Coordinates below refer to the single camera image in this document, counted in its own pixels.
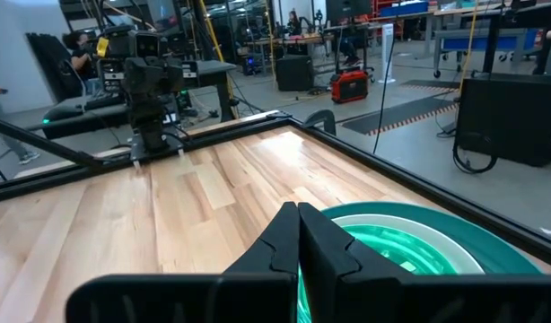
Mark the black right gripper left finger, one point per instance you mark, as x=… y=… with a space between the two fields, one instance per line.
x=190 y=298

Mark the black office chair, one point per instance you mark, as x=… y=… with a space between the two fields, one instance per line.
x=46 y=67

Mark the black table frame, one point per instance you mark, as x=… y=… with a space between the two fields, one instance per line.
x=437 y=194

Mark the transparent green plastic plate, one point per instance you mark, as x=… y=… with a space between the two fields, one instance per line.
x=392 y=247
x=419 y=262

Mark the blue storage bin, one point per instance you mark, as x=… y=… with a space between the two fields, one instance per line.
x=405 y=8

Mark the black cabinet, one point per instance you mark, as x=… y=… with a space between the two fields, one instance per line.
x=509 y=116

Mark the stack of blue bowls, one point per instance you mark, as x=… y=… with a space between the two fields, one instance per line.
x=482 y=242

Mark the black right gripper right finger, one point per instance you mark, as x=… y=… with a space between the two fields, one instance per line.
x=392 y=300

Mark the black clamp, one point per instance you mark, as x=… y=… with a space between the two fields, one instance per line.
x=320 y=116

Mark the black hazard-striped floor mat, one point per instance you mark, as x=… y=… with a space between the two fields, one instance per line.
x=430 y=84
x=392 y=117

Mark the blue panelled work table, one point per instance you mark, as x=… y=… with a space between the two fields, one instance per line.
x=482 y=43

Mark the black speaker box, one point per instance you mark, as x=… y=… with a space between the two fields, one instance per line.
x=294 y=74

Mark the white tower fan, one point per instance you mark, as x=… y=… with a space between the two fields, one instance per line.
x=387 y=49

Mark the black side desk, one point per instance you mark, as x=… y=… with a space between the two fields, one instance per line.
x=208 y=67

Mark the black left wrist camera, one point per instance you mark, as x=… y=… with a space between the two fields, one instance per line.
x=147 y=45

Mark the red and black power station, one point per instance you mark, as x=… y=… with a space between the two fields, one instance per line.
x=349 y=87

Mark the white plastic plate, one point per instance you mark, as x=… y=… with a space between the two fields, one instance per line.
x=441 y=242

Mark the black standing desk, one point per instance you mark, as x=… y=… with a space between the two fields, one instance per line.
x=493 y=45

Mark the black computer monitor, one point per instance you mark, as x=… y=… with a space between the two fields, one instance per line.
x=347 y=9

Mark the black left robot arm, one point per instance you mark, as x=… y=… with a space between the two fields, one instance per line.
x=147 y=121

